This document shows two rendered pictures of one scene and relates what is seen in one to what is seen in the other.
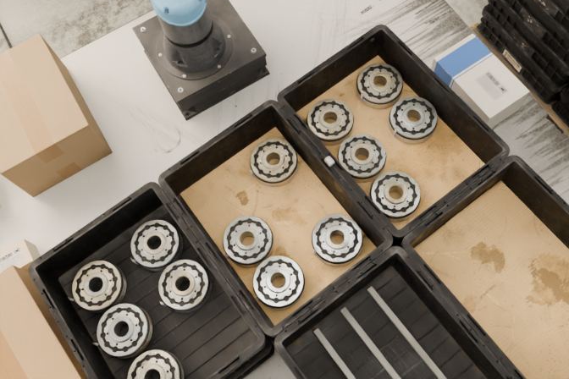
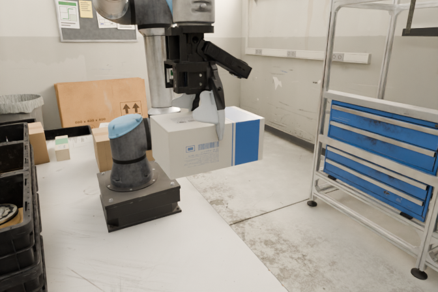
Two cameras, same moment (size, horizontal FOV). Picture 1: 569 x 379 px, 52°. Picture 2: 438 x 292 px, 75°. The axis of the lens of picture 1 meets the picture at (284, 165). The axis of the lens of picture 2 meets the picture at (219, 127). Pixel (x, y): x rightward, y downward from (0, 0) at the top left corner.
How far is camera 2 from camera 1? 154 cm
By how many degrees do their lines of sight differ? 72
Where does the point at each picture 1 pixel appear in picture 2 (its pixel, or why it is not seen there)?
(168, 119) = not seen: hidden behind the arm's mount
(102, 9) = (292, 249)
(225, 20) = (146, 189)
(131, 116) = not seen: hidden behind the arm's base
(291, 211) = not seen: outside the picture
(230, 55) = (115, 190)
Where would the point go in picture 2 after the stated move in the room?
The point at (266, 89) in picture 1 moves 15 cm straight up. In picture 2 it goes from (96, 231) to (90, 189)
